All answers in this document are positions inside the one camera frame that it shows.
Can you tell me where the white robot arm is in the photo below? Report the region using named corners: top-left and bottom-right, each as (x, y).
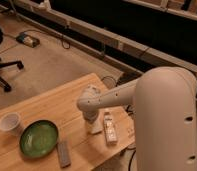
top-left (77, 67), bottom-right (197, 171)

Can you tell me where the green ceramic bowl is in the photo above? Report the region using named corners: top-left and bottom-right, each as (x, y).
top-left (19, 120), bottom-right (59, 159)

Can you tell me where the small white bottle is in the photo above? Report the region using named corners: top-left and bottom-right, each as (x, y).
top-left (103, 109), bottom-right (118, 145)

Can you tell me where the grey rectangular block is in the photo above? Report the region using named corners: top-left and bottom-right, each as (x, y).
top-left (57, 141), bottom-right (71, 168)

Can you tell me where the clear plastic cup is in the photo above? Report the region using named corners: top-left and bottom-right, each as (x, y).
top-left (0, 113), bottom-right (23, 136)

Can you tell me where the power strip on floor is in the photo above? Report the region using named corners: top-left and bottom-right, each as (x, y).
top-left (16, 32), bottom-right (40, 48)

